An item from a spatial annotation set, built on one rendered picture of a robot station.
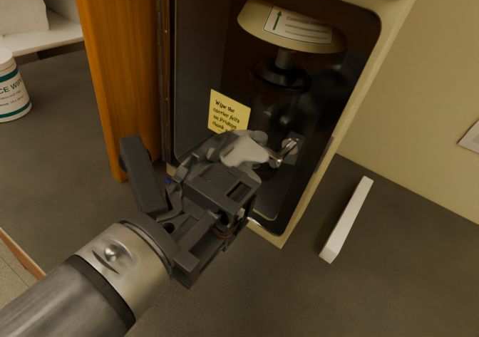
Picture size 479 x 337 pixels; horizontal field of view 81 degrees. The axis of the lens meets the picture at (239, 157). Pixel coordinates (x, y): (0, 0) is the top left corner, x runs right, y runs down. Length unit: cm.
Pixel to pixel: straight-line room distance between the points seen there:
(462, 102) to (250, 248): 58
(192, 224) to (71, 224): 39
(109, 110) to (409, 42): 66
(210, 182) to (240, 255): 31
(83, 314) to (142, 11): 45
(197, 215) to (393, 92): 65
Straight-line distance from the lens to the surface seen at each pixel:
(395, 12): 34
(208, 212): 28
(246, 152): 34
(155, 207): 28
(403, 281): 70
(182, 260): 26
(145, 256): 24
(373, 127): 86
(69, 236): 63
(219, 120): 47
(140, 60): 57
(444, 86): 81
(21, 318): 24
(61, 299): 24
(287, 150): 39
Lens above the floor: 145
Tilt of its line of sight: 42 degrees down
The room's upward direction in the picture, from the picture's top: 12 degrees clockwise
